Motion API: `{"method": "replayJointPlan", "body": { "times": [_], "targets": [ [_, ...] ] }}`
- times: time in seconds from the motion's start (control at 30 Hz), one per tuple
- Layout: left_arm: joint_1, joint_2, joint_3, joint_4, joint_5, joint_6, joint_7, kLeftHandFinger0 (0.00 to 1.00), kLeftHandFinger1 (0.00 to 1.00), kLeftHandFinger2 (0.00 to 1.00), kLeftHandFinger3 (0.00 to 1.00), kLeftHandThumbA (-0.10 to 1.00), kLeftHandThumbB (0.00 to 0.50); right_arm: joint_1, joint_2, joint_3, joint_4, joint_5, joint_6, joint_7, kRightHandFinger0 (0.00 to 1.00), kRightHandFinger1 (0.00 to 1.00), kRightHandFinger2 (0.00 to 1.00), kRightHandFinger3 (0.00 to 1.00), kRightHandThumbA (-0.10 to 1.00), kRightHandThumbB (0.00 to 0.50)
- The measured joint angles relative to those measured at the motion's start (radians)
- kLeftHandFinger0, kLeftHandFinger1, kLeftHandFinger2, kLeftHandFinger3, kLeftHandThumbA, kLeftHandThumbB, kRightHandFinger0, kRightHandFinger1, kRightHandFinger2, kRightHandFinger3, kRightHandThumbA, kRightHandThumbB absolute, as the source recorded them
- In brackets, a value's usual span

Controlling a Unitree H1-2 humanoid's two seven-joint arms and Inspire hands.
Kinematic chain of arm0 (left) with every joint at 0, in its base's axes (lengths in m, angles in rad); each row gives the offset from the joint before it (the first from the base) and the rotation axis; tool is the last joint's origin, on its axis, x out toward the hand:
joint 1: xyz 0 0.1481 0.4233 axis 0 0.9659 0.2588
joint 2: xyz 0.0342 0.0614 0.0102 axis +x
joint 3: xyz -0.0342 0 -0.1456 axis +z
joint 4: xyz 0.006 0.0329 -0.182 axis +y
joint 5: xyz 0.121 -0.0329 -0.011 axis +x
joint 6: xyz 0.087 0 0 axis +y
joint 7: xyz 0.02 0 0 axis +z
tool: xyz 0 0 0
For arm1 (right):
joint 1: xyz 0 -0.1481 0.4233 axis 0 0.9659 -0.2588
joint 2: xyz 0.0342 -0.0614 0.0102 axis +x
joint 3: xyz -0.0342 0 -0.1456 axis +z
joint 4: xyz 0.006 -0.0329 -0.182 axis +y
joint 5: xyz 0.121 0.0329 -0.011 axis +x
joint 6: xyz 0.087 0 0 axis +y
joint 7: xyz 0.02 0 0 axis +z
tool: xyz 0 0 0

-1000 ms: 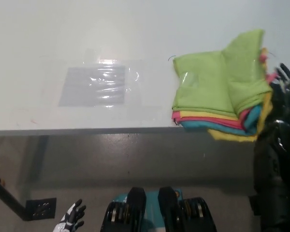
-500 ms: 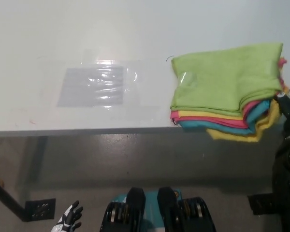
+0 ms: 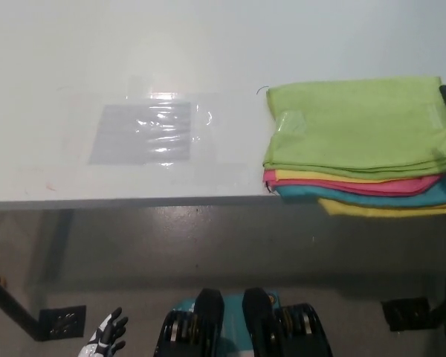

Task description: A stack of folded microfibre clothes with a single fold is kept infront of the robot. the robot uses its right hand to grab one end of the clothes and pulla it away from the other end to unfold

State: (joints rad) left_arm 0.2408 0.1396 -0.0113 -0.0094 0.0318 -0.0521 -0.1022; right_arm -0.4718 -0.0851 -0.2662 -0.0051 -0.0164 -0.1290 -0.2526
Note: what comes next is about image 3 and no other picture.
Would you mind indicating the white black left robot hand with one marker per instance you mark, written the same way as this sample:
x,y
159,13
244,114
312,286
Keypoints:
x,y
106,336

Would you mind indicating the green microfibre cloth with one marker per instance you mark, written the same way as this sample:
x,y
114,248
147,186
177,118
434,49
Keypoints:
x,y
357,126

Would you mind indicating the pink microfibre cloth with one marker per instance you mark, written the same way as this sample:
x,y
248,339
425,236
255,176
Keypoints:
x,y
357,186

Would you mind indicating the teal microfibre cloth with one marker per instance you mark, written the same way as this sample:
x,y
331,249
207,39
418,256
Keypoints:
x,y
357,196

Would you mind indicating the thin yellow microfibre cloth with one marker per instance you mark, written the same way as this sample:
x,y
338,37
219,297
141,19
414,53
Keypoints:
x,y
319,176

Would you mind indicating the black bolted foot plate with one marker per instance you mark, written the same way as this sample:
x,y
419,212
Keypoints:
x,y
405,314
61,321

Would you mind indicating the grey table leg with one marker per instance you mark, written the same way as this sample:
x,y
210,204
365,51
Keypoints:
x,y
54,253

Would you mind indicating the black stand leg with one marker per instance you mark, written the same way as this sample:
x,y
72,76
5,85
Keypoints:
x,y
439,313
11,305

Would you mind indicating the clear tape piece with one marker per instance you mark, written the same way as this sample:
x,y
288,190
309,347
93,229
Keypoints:
x,y
291,122

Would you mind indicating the black thread piece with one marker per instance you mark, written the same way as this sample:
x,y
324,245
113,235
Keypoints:
x,y
269,189
261,88

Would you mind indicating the clear plastic film sheet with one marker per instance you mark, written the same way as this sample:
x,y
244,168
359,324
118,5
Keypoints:
x,y
215,141

